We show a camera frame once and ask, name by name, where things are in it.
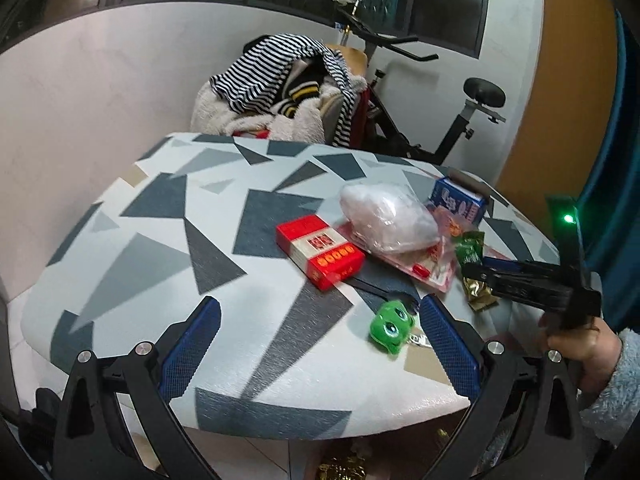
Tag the person's right forearm fuzzy sleeve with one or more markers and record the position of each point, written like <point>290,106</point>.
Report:
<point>615,400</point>

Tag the pile of clothes on chair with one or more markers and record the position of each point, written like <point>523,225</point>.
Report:
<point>260,70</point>

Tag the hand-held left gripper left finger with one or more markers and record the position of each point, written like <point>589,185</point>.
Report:
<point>192,345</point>

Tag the gold foil packet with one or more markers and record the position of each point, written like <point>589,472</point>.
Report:
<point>342,469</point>

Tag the black exercise bike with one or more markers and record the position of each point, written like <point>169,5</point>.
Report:
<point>395,130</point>

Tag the gold foil wrapper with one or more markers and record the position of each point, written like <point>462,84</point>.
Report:
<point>480,297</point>

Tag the pink blister pack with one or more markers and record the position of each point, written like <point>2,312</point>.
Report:
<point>430,267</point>

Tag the teal curtain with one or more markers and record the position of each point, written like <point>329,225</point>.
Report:
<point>620,160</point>

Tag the person's right hand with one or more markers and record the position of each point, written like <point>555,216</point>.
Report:
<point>585,347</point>

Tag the clear crumpled plastic bag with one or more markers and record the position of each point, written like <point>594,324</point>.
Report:
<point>390,217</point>

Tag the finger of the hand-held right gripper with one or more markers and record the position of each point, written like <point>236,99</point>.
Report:
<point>500,261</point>
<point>482,276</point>

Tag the geometric patterned tablecloth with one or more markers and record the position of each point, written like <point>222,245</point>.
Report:
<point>210,240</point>

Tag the beige fleece blanket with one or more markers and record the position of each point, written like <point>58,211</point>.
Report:
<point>300,125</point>

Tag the orange wooden panel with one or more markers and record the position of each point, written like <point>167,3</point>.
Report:
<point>565,85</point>

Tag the green snack wrapper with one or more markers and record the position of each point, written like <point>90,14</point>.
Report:
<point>470,250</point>

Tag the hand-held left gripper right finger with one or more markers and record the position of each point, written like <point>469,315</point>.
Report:
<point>450,345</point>

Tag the red cardboard box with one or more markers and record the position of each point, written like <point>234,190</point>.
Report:
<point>320,252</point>

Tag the black plastic spoon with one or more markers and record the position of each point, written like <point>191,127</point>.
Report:
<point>372,287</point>

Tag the red cloth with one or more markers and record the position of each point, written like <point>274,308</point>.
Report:
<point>362,110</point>

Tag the green frog toy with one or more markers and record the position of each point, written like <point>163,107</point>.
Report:
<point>392,325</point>

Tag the black sweater with yellow stripes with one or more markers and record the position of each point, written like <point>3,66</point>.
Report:
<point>297,90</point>

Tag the blue cardboard box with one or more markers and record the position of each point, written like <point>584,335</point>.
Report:
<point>457,200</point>

